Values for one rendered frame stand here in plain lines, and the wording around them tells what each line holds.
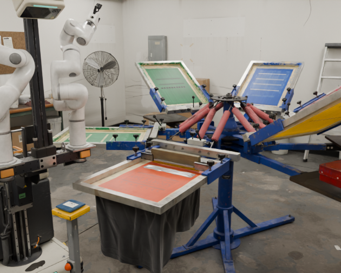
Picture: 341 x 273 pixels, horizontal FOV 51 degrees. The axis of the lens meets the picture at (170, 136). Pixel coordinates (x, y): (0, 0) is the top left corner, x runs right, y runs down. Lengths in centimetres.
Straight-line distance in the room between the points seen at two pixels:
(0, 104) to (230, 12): 520
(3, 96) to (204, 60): 524
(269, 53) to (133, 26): 288
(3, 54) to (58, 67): 24
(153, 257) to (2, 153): 94
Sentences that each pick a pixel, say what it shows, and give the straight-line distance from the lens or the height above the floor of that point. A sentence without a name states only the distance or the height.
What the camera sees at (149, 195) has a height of 96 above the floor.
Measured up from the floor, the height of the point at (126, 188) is 96.
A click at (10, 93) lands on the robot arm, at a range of 183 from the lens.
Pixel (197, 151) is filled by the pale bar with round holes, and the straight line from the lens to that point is 246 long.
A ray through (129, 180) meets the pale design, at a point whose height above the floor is 96.
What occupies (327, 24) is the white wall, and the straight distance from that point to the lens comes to 608.
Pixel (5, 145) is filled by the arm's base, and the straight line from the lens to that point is 196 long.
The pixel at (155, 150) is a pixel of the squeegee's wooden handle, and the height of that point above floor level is 105.
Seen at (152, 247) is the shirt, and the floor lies 69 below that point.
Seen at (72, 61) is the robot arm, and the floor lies 165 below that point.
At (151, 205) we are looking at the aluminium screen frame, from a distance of 172.
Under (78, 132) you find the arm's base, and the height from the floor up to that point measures 123.
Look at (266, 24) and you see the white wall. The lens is 630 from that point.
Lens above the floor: 172
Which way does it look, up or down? 14 degrees down
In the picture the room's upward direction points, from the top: straight up
